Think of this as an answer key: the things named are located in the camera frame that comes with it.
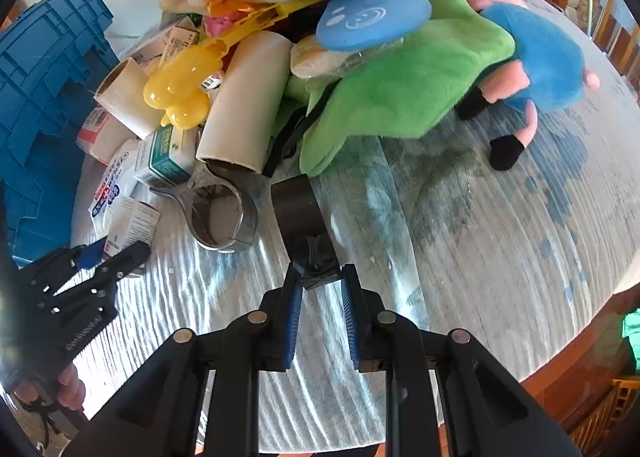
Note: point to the green white medicine box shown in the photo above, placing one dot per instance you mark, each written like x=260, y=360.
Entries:
x=167, y=162

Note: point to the pink white carton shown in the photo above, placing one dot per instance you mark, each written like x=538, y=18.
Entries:
x=95, y=132

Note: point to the blue grey printed tablecloth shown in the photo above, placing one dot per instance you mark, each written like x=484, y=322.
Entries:
x=475, y=262

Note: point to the white blue packet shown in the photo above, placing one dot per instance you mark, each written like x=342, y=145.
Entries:
x=107, y=197

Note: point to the large white paper roll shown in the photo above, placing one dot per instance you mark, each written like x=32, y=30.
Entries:
x=245, y=97

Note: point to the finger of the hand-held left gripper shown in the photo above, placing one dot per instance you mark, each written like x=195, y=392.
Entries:
x=125, y=259
x=92, y=254

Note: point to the blue plastic crate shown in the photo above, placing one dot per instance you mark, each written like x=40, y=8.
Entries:
x=40, y=87

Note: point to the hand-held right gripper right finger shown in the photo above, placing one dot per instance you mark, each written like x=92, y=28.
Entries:
x=351, y=322

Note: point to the green cloth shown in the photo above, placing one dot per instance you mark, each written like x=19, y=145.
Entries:
x=632, y=334

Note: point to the wooden table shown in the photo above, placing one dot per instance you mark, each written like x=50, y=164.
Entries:
x=575, y=377

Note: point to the black cylindrical object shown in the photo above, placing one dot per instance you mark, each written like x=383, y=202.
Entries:
x=297, y=207

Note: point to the white cardboard box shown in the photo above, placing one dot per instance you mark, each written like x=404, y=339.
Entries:
x=135, y=219

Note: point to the small white paper roll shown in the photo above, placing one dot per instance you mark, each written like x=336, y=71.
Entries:
x=125, y=97

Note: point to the person's left hand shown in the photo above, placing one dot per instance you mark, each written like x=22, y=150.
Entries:
x=70, y=387

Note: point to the pig plush toy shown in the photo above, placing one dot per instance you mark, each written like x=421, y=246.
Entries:
x=540, y=62

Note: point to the green frog plush toy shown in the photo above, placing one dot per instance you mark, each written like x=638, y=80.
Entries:
x=400, y=87

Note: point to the blue smiley round pad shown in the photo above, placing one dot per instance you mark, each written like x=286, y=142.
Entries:
x=370, y=22

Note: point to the yellow plastic snowball clamp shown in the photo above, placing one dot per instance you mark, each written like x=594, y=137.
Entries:
x=175, y=82

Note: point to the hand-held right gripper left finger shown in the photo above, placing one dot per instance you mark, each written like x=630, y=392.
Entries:
x=291, y=327

